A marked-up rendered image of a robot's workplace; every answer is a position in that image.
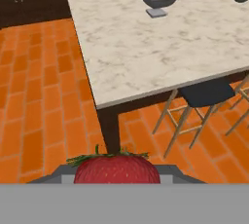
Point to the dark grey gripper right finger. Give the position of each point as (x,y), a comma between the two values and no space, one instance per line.
(176,176)

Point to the red strawberry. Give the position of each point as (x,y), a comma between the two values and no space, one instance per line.
(116,171)

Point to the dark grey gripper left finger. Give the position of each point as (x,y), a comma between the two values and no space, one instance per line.
(55,176)

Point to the dark wood dining counter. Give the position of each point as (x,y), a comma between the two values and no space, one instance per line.
(110,127)

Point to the grey footed fruit bowl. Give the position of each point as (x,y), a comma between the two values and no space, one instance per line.
(159,3)

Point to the wooden stool with dark seat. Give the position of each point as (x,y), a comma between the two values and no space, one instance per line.
(241,104)
(207,93)

